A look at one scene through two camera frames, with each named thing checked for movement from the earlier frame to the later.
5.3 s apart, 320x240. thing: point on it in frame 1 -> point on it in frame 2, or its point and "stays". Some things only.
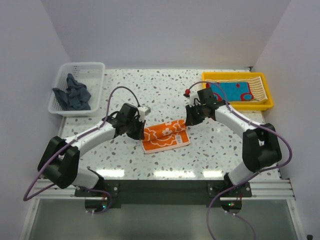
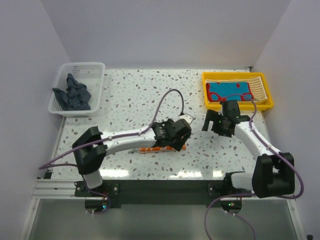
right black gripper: (191, 119) -> (213, 115)
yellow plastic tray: (264, 105) stays
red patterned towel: (231, 91) stays
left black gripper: (139, 134) -> (178, 144)
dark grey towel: (76, 96) stays
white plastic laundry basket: (90, 75) stays
